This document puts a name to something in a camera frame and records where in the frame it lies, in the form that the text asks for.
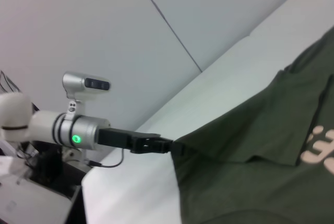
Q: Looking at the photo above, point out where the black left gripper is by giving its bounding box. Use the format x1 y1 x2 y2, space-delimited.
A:
98 127 186 157

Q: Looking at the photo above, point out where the dark green printed t-shirt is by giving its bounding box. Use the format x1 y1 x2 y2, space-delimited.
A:
171 27 334 224

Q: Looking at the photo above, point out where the grey cabinet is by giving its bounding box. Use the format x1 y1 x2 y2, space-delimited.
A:
0 174 79 224

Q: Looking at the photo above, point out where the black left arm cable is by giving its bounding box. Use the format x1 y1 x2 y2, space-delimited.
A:
88 148 125 169

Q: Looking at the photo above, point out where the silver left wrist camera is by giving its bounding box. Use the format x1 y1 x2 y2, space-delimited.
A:
62 71 112 120

